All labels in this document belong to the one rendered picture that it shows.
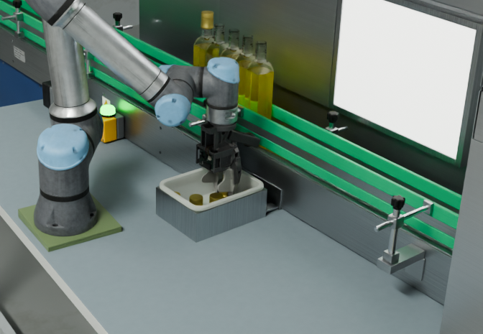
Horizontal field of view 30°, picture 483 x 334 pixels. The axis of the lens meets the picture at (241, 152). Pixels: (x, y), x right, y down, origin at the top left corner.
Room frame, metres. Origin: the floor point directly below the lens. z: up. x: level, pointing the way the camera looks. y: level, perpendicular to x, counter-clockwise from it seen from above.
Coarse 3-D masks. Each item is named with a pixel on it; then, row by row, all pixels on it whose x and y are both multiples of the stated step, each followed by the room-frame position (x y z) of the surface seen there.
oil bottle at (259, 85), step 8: (248, 64) 2.21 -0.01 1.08; (256, 64) 2.19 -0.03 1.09; (264, 64) 2.19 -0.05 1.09; (248, 72) 2.20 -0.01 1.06; (256, 72) 2.18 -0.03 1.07; (264, 72) 2.18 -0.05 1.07; (272, 72) 2.20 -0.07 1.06; (248, 80) 2.20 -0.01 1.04; (256, 80) 2.18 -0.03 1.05; (264, 80) 2.18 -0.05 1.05; (272, 80) 2.20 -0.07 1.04; (248, 88) 2.20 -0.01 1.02; (256, 88) 2.17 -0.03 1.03; (264, 88) 2.18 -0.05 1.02; (272, 88) 2.20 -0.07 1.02; (248, 96) 2.20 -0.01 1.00; (256, 96) 2.17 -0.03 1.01; (264, 96) 2.19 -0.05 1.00; (248, 104) 2.20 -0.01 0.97; (256, 104) 2.17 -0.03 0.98; (264, 104) 2.19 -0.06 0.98; (256, 112) 2.17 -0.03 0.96; (264, 112) 2.19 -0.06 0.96
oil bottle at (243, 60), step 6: (240, 54) 2.26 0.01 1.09; (252, 54) 2.25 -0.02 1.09; (240, 60) 2.23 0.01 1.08; (246, 60) 2.23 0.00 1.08; (240, 66) 2.23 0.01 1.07; (246, 66) 2.22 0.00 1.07; (240, 72) 2.23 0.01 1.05; (240, 78) 2.23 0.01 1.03; (240, 84) 2.23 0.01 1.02; (240, 90) 2.23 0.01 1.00; (240, 96) 2.23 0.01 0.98; (240, 102) 2.23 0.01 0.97
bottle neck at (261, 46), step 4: (260, 40) 2.22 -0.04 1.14; (256, 44) 2.20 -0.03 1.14; (260, 44) 2.20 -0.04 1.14; (264, 44) 2.20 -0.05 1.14; (256, 48) 2.20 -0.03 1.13; (260, 48) 2.20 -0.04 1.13; (264, 48) 2.20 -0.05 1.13; (256, 52) 2.20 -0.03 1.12; (260, 52) 2.20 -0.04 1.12; (264, 52) 2.20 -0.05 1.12; (256, 56) 2.20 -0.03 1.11; (260, 56) 2.19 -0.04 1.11; (264, 56) 2.20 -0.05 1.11; (256, 60) 2.20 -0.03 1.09; (260, 60) 2.19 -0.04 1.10; (264, 60) 2.20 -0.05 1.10
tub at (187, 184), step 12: (204, 168) 2.07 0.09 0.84; (168, 180) 2.00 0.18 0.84; (180, 180) 2.02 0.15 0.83; (192, 180) 2.04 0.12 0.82; (240, 180) 2.06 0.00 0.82; (252, 180) 2.03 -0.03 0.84; (168, 192) 1.94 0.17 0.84; (180, 192) 2.02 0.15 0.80; (192, 192) 2.04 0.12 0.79; (204, 192) 2.06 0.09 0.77; (240, 192) 1.95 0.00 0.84; (252, 192) 1.96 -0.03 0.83; (192, 204) 1.88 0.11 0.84; (204, 204) 2.01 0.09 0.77; (216, 204) 1.89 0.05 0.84
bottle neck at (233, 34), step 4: (232, 32) 2.29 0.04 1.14; (236, 32) 2.29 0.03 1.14; (232, 36) 2.29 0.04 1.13; (236, 36) 2.29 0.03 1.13; (232, 40) 2.29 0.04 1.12; (236, 40) 2.29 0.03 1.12; (232, 44) 2.29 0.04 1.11; (236, 44) 2.29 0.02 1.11; (232, 48) 2.28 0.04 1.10; (236, 48) 2.29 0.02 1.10
